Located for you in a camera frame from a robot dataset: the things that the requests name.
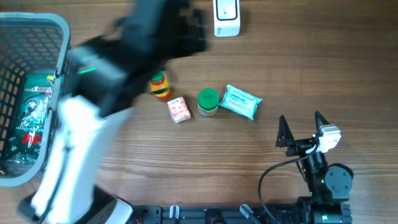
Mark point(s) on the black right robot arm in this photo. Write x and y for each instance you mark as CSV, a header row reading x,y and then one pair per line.
x,y
329,184

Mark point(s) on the grey plastic shopping basket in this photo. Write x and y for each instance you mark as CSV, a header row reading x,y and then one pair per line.
x,y
32,41

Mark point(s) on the orange Kleenex tissue pack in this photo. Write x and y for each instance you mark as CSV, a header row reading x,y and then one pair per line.
x,y
178,110

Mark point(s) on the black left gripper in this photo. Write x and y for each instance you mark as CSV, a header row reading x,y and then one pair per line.
x,y
185,45

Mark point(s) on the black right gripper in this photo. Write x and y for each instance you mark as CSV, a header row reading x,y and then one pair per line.
x,y
285,139

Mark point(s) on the white barcode scanner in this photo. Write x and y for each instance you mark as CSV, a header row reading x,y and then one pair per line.
x,y
227,19

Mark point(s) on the red sauce bottle green cap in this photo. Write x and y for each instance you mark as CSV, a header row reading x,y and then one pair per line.
x,y
160,87

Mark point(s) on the green 3M gloves package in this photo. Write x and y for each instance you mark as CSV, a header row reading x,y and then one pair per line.
x,y
23,146

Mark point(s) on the green lid Knorr jar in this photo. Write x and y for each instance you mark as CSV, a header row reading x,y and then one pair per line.
x,y
208,101

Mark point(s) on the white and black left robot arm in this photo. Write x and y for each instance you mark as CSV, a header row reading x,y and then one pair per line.
x,y
108,73

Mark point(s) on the mint green wipes pack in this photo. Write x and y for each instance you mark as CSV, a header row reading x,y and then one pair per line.
x,y
240,102

